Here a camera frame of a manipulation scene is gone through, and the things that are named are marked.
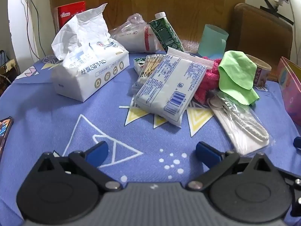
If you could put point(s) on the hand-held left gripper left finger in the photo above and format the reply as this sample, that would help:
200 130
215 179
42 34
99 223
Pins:
98 149

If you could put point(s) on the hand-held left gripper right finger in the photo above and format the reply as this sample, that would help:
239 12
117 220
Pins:
207 151

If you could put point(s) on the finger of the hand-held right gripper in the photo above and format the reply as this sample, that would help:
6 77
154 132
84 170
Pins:
297 143

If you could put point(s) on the pink biscuit tin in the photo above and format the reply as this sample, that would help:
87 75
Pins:
290 91

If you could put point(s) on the pink fuzzy cloth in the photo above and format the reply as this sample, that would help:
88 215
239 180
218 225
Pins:
208 82

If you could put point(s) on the white blue-printed wipes packet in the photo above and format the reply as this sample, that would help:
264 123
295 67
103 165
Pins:
169 87

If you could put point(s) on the green microfibre cloth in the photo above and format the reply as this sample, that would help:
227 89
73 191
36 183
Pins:
237 75

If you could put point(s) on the green printed tissue packet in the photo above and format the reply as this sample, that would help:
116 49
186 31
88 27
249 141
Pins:
138 63

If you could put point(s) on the cotton swab bag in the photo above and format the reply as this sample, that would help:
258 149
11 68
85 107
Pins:
148 68

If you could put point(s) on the white soft tissue pack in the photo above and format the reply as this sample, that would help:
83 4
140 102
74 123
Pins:
94 75

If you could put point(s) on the blue printed tablecloth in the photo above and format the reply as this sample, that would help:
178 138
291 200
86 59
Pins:
70 113

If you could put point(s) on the round snack can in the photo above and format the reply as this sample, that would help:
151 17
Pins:
262 71

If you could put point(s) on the smartphone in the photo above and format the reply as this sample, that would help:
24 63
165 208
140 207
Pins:
4 131

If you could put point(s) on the teal plastic cup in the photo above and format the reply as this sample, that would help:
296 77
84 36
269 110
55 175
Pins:
211 42

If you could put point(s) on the clear plastic bag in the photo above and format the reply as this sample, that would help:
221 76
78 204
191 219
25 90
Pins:
131 38

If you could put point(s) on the brown chair back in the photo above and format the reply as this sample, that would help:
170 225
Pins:
258 33

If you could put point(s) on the green drink carton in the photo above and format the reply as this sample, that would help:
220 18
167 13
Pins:
165 34

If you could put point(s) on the black tape cross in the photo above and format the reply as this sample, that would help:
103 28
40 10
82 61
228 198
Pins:
270 8

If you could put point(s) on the red cardboard box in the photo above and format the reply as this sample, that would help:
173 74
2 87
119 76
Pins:
70 10

